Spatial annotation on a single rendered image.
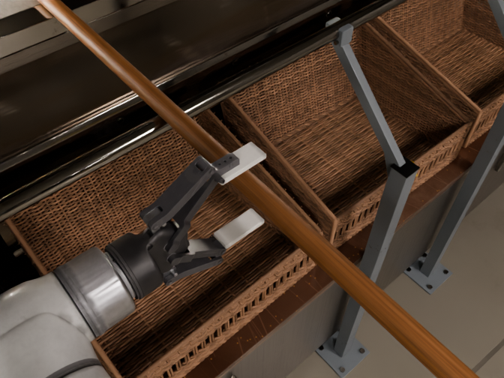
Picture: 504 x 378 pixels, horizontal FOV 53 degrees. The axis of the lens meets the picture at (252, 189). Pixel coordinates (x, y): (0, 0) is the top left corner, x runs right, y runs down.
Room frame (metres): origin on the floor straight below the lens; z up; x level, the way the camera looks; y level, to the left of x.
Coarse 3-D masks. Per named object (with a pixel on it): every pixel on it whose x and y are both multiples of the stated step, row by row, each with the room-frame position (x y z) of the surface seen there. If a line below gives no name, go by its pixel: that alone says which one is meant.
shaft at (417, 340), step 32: (128, 64) 0.68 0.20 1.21; (160, 96) 0.60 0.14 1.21; (192, 128) 0.53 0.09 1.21; (256, 192) 0.41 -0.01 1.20; (288, 224) 0.36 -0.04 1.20; (320, 256) 0.32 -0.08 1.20; (352, 288) 0.28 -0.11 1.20; (384, 320) 0.24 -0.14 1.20; (416, 352) 0.20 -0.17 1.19; (448, 352) 0.20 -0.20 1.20
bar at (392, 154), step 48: (384, 0) 0.93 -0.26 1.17; (288, 48) 0.77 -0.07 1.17; (336, 48) 0.84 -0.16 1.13; (144, 144) 0.55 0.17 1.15; (384, 144) 0.72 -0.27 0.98; (48, 192) 0.45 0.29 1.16; (384, 192) 0.68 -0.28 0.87; (384, 240) 0.66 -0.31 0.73; (432, 288) 0.92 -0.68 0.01; (336, 336) 0.73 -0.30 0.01
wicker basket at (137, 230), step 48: (240, 144) 0.89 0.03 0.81; (96, 192) 0.78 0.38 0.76; (144, 192) 0.84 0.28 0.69; (240, 192) 0.89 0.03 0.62; (48, 240) 0.67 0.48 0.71; (96, 240) 0.72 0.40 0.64; (240, 240) 0.75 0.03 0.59; (288, 240) 0.75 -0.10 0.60; (192, 288) 0.61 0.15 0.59; (240, 288) 0.61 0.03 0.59; (288, 288) 0.61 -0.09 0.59; (144, 336) 0.48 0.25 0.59; (192, 336) 0.42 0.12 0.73
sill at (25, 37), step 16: (64, 0) 0.92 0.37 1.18; (80, 0) 0.92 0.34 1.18; (96, 0) 0.92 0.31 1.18; (112, 0) 0.94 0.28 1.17; (128, 0) 0.97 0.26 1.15; (16, 16) 0.86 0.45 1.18; (32, 16) 0.86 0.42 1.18; (48, 16) 0.86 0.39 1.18; (80, 16) 0.90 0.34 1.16; (96, 16) 0.92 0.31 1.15; (0, 32) 0.81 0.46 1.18; (16, 32) 0.81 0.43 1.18; (32, 32) 0.83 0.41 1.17; (48, 32) 0.85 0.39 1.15; (0, 48) 0.79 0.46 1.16; (16, 48) 0.81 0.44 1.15
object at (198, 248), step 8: (192, 240) 0.38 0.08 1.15; (200, 240) 0.38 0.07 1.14; (208, 240) 0.39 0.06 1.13; (192, 248) 0.36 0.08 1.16; (200, 248) 0.36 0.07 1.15; (208, 248) 0.37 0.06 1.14; (216, 248) 0.38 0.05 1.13; (224, 248) 0.38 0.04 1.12; (176, 256) 0.33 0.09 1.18; (184, 256) 0.34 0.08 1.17; (192, 256) 0.34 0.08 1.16; (200, 256) 0.36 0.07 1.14; (176, 264) 0.33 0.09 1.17
